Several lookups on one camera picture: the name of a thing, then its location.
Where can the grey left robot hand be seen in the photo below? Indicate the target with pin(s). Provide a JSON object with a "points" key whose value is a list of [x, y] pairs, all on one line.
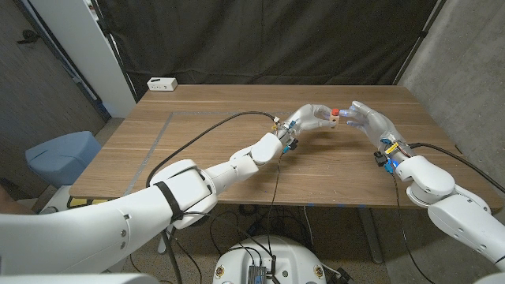
{"points": [[308, 117]]}

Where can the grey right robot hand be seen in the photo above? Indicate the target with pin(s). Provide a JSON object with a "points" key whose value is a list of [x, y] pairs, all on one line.
{"points": [[375, 126]]}

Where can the wooden block with holes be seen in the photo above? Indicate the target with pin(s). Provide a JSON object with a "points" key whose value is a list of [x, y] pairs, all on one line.
{"points": [[334, 120]]}

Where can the wooden screw with red head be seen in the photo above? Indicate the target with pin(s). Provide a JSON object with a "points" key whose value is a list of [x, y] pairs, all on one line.
{"points": [[335, 111]]}

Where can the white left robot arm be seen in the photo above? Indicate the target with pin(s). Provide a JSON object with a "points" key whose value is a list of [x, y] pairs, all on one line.
{"points": [[98, 232]]}

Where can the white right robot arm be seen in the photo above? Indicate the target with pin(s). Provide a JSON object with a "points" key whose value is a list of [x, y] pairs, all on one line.
{"points": [[450, 197]]}

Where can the black backdrop stand pole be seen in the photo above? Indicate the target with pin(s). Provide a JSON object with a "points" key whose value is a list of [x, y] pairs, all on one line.
{"points": [[418, 43], [118, 51]]}

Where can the black backdrop curtain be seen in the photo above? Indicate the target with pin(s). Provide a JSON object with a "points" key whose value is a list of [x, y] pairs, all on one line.
{"points": [[256, 39]]}

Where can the grey table leg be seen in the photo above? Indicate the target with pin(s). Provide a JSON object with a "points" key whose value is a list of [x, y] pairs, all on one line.
{"points": [[371, 236]]}

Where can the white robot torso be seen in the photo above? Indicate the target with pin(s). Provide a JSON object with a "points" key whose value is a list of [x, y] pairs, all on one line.
{"points": [[292, 260]]}

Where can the black round disc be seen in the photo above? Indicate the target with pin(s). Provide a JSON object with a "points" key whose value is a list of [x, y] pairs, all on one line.
{"points": [[202, 219]]}

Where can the white power strip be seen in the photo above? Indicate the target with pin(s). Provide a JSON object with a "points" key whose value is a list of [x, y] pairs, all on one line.
{"points": [[161, 84]]}

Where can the grey electronics box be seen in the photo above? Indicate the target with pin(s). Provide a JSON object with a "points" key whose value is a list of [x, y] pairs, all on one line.
{"points": [[257, 275]]}

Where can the white table leg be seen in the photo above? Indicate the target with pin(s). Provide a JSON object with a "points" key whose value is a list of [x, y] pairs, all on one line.
{"points": [[162, 244]]}

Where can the yellow black striped base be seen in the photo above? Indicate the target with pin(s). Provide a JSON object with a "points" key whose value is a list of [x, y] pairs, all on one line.
{"points": [[81, 202]]}

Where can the blue padded stool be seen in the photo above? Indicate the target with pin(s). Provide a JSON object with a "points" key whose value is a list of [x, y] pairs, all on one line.
{"points": [[63, 158]]}

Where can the person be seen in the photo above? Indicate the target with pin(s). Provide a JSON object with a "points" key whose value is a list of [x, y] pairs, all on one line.
{"points": [[10, 203]]}

